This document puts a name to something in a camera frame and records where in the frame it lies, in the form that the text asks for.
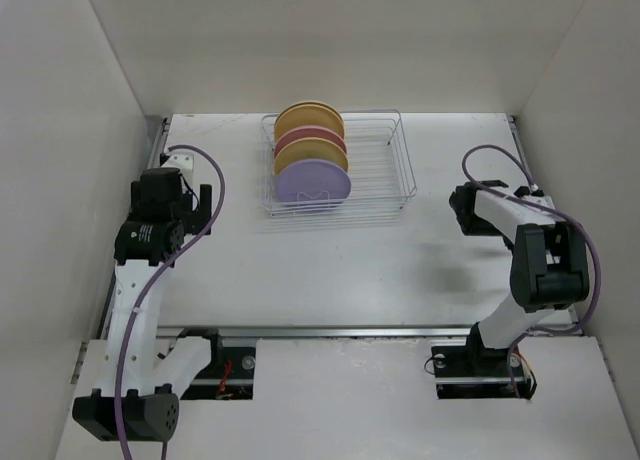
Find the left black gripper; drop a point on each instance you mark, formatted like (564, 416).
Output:
(196, 220)

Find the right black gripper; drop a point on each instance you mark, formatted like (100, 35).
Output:
(508, 242)

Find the purple plastic plate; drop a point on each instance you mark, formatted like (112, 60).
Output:
(313, 183)

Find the orange plastic plate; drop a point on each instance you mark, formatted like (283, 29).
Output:
(307, 149)
(308, 113)

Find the pink plastic plate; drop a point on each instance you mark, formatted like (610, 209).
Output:
(309, 131)

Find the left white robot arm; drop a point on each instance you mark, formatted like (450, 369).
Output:
(136, 397)

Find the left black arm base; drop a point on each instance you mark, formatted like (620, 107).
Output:
(230, 374)

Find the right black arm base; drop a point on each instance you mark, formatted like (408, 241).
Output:
(457, 377)

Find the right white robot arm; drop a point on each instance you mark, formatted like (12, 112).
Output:
(549, 267)

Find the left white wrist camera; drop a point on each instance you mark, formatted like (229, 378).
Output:
(184, 161)

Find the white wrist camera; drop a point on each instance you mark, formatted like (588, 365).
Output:
(184, 161)
(532, 196)

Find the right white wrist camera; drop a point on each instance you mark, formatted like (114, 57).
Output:
(532, 196)

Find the white wire dish rack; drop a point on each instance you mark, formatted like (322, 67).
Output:
(380, 171)

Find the metal table edge rail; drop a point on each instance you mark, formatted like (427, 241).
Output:
(311, 332)

